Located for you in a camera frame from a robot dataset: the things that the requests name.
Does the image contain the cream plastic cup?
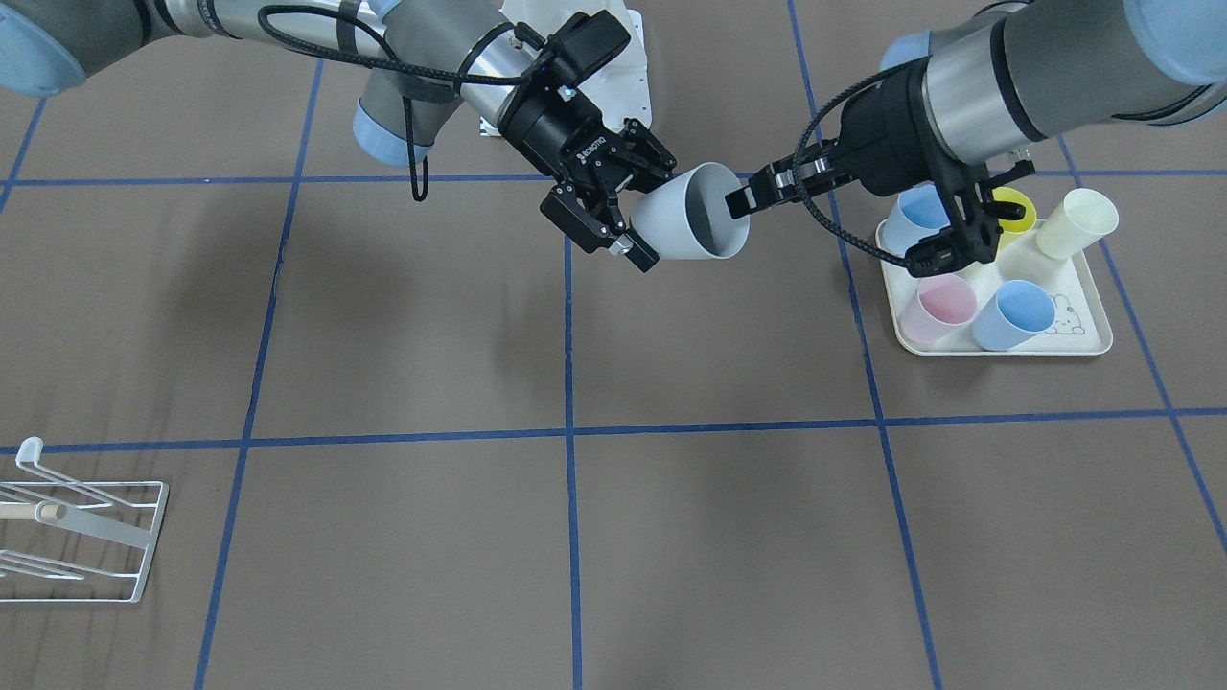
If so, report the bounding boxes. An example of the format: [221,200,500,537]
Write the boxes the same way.
[1036,188,1121,262]

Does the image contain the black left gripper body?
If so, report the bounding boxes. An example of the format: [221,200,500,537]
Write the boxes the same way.
[767,69,971,200]

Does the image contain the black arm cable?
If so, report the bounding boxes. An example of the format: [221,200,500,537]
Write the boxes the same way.
[790,59,936,266]
[256,4,537,203]

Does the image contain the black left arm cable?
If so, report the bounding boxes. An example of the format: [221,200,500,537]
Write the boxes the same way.
[790,59,936,266]

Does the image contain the cream plastic tray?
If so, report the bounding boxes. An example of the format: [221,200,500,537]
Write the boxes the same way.
[881,233,1117,357]

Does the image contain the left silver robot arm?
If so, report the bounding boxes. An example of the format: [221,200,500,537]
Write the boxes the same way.
[725,1,1225,219]

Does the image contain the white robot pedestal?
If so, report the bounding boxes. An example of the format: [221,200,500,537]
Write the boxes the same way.
[477,0,655,138]

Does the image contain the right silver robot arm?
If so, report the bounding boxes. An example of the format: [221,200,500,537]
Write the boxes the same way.
[1,1,681,271]

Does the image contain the light blue plastic cup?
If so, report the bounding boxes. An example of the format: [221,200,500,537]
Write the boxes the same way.
[877,183,950,257]

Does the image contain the grey plastic cup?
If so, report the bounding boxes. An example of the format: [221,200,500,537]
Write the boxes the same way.
[631,162,751,262]

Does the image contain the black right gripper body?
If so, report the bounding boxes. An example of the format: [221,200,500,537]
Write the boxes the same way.
[498,81,648,199]

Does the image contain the yellow plastic cup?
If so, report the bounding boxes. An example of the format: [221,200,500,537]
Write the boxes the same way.
[993,185,1038,253]

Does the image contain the pink plastic cup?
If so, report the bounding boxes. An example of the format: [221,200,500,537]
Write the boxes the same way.
[898,274,978,346]

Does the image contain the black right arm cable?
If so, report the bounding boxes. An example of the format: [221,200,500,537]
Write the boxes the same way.
[256,4,537,203]

